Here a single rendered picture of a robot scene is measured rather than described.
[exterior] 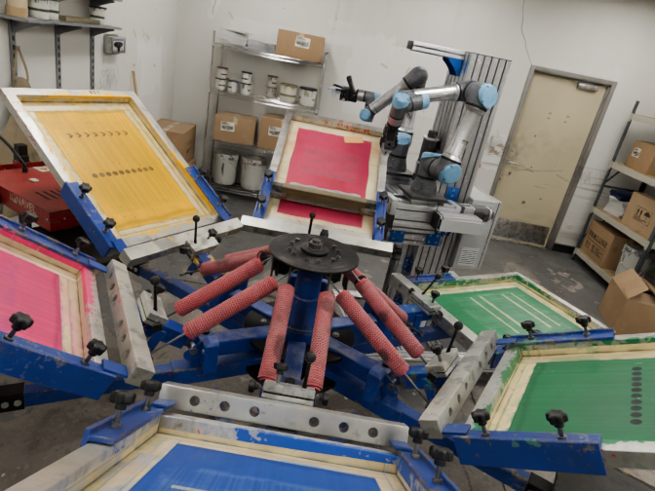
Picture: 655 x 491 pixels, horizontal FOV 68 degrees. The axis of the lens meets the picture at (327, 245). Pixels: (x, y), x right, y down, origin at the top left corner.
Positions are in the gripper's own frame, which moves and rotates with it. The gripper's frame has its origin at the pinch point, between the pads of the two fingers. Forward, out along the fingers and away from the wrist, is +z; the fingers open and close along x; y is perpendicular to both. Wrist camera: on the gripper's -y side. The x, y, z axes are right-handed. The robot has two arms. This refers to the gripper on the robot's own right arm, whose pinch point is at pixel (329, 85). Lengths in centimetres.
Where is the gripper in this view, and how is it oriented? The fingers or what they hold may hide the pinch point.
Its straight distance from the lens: 342.1
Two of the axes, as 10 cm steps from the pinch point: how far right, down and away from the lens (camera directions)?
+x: 2.6, -4.5, 8.5
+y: -1.5, 8.5, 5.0
